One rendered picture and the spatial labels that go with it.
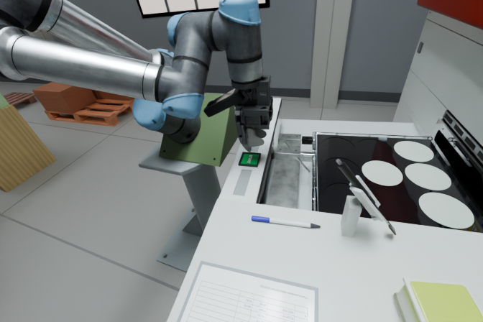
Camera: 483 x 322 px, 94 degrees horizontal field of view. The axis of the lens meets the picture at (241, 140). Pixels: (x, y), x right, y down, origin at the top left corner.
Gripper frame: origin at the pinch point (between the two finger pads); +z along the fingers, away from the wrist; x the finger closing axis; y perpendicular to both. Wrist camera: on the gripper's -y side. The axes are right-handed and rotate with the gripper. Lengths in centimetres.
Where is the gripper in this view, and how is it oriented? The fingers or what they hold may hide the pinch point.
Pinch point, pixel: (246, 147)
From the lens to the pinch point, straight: 62.6
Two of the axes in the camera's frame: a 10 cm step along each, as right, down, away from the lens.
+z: 1.2, 8.0, 5.9
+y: 9.6, 0.5, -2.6
